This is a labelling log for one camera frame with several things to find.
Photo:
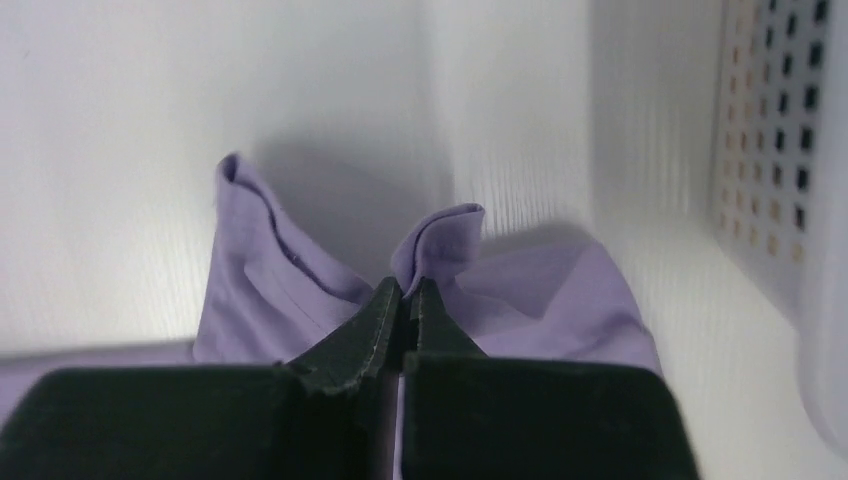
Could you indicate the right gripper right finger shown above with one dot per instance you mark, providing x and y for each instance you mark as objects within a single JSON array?
[{"x": 467, "y": 415}]

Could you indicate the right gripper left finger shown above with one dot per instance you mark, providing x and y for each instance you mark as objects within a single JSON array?
[{"x": 327, "y": 414}]

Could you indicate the white plastic laundry basket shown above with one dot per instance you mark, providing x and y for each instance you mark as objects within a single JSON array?
[{"x": 780, "y": 181}]

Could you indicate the purple t shirt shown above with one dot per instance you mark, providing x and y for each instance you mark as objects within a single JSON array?
[{"x": 273, "y": 293}]

